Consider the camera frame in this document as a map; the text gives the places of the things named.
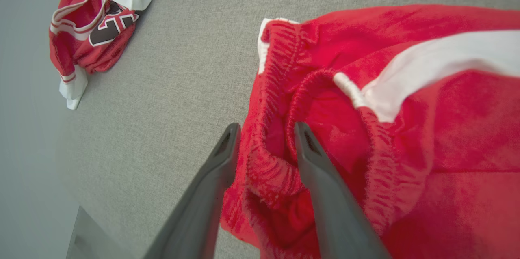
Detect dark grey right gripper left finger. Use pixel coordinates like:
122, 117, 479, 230
142, 123, 241, 259

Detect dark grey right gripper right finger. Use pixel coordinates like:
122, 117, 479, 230
294, 121, 390, 259

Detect red shorts with white stripes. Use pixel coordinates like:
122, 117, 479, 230
219, 4, 520, 259

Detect red and white basketball jersey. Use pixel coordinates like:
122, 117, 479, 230
49, 0, 175, 110

